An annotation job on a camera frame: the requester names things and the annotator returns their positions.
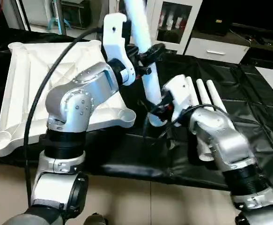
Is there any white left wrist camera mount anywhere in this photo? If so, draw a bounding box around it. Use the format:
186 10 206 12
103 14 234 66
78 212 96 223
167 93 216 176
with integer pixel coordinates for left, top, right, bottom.
102 13 138 88

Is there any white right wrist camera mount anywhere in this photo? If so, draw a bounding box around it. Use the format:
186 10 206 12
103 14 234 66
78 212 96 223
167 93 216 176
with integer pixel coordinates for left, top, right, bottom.
160 75 199 126

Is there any teal floor stand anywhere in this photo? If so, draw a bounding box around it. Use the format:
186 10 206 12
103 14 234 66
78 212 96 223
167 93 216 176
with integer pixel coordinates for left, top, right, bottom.
50 0 74 33

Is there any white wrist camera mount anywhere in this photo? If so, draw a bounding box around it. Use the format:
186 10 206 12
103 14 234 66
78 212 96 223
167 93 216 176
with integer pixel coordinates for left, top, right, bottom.
160 75 199 126
102 13 138 88

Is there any black box device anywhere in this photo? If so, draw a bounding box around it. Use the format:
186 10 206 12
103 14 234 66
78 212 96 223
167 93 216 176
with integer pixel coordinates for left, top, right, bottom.
192 0 234 38

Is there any white plastic table leg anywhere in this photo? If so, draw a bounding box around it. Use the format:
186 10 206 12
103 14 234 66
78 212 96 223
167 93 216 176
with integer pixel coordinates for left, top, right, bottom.
119 0 169 127
206 79 229 115
196 79 212 111
185 76 217 163

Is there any white drawer unit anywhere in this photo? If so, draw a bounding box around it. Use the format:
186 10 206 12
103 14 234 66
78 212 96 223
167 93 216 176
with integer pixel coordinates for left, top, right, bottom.
184 37 249 65

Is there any white glass door cabinet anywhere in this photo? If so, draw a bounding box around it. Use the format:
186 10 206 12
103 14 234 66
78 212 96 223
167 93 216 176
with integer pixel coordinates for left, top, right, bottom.
109 0 203 53

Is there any white plastic table top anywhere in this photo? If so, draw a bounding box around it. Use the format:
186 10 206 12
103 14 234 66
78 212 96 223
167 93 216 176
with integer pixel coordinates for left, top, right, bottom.
0 41 137 157

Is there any black plastic mat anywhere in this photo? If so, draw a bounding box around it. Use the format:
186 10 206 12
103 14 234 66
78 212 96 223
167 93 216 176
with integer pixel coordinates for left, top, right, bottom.
0 28 273 193

